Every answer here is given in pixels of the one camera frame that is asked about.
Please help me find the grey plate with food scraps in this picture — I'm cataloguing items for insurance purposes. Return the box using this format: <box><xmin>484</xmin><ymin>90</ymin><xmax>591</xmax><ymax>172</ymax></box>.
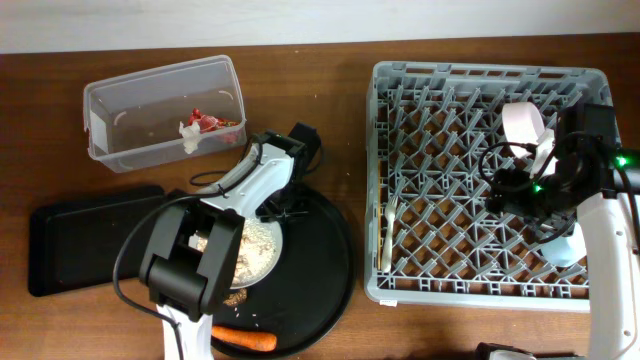
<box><xmin>187</xmin><ymin>214</ymin><xmax>283</xmax><ymax>291</ymax></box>

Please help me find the pink bowl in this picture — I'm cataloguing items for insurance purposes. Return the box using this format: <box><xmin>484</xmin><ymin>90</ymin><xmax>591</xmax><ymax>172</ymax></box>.
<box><xmin>501</xmin><ymin>102</ymin><xmax>545</xmax><ymax>158</ymax></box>

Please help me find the light blue cup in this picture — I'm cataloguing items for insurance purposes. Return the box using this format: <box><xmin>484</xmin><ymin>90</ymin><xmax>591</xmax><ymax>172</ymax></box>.
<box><xmin>540</xmin><ymin>224</ymin><xmax>586</xmax><ymax>267</ymax></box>

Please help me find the white plastic fork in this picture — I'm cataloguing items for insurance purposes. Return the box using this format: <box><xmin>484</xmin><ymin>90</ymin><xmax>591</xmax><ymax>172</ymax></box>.
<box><xmin>380</xmin><ymin>195</ymin><xmax>399</xmax><ymax>273</ymax></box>

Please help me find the brown food scrap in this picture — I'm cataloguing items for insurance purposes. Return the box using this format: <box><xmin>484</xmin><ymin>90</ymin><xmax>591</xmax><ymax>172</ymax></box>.
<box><xmin>223</xmin><ymin>288</ymin><xmax>248</xmax><ymax>307</ymax></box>

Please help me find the red white wrapper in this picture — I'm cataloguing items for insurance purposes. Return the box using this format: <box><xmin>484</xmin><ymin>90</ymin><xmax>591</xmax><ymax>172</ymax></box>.
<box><xmin>178</xmin><ymin>108</ymin><xmax>240</xmax><ymax>154</ymax></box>

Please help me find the orange carrot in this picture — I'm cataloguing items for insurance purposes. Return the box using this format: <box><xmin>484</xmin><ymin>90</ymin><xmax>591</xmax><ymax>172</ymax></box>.
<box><xmin>211</xmin><ymin>326</ymin><xmax>277</xmax><ymax>352</ymax></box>

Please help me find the wooden chopstick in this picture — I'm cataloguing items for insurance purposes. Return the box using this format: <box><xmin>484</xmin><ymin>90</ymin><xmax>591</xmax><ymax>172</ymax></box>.
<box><xmin>376</xmin><ymin>250</ymin><xmax>382</xmax><ymax>271</ymax></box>

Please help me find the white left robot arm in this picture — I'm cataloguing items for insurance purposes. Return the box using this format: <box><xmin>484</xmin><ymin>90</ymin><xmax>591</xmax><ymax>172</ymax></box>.
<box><xmin>114</xmin><ymin>123</ymin><xmax>321</xmax><ymax>359</ymax></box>

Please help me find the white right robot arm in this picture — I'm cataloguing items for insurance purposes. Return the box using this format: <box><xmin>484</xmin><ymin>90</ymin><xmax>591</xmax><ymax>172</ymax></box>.
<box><xmin>483</xmin><ymin>102</ymin><xmax>639</xmax><ymax>359</ymax></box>

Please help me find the grey dishwasher rack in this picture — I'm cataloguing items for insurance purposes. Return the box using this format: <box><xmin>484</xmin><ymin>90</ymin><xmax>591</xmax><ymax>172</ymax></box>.
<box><xmin>364</xmin><ymin>61</ymin><xmax>612</xmax><ymax>312</ymax></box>

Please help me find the round black tray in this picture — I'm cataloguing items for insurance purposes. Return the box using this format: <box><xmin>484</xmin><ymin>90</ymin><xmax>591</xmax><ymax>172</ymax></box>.
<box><xmin>211</xmin><ymin>184</ymin><xmax>356</xmax><ymax>359</ymax></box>

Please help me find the white label sticker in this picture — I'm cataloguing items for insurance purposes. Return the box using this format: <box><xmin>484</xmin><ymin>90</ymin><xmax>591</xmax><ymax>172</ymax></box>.
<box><xmin>379</xmin><ymin>299</ymin><xmax>398</xmax><ymax>307</ymax></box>

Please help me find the clear plastic bin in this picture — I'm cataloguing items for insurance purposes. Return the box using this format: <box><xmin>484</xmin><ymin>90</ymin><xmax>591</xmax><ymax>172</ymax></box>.
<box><xmin>83</xmin><ymin>55</ymin><xmax>247</xmax><ymax>173</ymax></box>

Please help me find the black rectangular bin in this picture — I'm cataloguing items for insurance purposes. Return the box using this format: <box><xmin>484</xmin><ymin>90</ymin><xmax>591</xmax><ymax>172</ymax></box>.
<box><xmin>28</xmin><ymin>185</ymin><xmax>166</xmax><ymax>297</ymax></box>

